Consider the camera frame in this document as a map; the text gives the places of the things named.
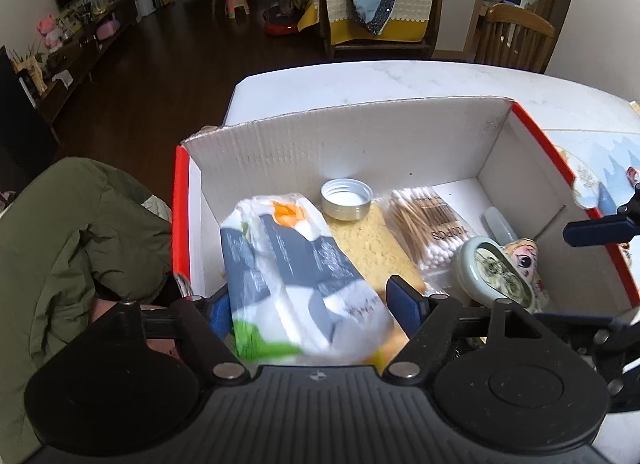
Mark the yellow sponge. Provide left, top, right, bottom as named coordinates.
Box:
left=325, top=203, right=429, bottom=368

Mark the blue landscape table mat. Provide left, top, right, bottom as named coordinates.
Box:
left=542, top=131, right=640, bottom=265

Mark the black cabinet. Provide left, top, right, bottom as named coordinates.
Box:
left=0, top=46, right=59, bottom=181

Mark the pale green round case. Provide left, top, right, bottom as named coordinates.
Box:
left=453, top=236, right=539, bottom=315

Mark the red black floor toy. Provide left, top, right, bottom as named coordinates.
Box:
left=263, top=4, right=301, bottom=38

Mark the white cardboard box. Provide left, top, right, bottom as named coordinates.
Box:
left=171, top=96, right=640, bottom=370

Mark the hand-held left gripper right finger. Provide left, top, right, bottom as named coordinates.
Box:
left=381, top=274, right=552, bottom=391

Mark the white grey tissue pack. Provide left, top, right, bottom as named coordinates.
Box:
left=219, top=194, right=394, bottom=361

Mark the cotton swab pack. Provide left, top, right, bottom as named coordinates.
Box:
left=385, top=186, right=482, bottom=273

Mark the wooden chair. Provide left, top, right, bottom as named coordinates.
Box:
left=473, top=3, right=557, bottom=74

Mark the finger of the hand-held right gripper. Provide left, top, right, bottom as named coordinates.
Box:
left=562, top=188, right=640, bottom=249
left=537, top=306, right=640, bottom=413

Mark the armchair with cream cover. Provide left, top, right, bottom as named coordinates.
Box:
left=300, top=0, right=449, bottom=61

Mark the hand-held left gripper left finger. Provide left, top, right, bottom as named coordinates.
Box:
left=99, top=284, right=252, bottom=387

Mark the olive green jacket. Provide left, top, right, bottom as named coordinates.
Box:
left=0, top=156, right=174, bottom=464

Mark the dark television cabinet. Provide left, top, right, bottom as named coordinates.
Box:
left=15, top=0, right=141, bottom=126

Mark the pink plush toy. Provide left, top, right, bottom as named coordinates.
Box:
left=37, top=14, right=64, bottom=50

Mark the cartoon doll figure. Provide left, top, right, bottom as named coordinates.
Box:
left=502, top=239, right=551, bottom=315

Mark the small round metal tin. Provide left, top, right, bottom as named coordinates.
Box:
left=320, top=177, right=374, bottom=221

